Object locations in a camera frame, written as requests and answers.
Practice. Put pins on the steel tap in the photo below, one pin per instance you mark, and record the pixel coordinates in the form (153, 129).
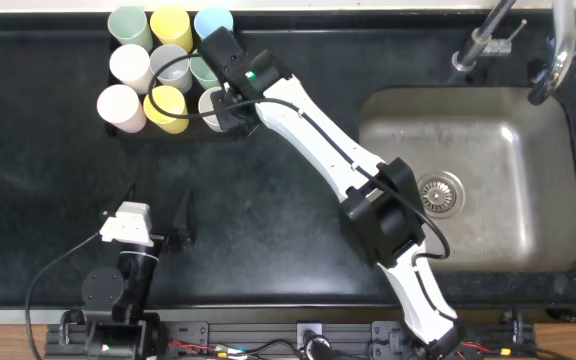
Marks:
(473, 45)

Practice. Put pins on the yellow cup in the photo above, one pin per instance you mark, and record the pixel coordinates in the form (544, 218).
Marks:
(171, 26)
(166, 108)

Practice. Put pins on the grey cup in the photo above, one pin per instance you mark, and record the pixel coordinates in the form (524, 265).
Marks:
(170, 67)

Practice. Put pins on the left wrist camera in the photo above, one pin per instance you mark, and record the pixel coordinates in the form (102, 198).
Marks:
(128, 225)

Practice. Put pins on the black tray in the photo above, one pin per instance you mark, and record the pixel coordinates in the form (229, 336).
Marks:
(178, 137)

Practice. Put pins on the green cup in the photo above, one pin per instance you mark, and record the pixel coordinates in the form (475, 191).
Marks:
(130, 25)
(203, 76)

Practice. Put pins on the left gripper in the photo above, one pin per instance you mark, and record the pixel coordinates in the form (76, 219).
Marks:
(164, 241)

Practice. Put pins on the blue cup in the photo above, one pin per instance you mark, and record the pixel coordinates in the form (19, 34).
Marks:
(213, 20)

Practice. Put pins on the steel sink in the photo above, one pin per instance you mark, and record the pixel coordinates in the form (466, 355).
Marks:
(518, 175)

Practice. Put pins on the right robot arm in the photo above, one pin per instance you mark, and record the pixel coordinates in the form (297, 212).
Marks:
(318, 135)

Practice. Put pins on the white cup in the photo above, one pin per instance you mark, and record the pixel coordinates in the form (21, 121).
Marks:
(208, 110)

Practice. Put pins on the mounting rail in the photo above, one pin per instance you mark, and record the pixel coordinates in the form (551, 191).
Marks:
(248, 335)

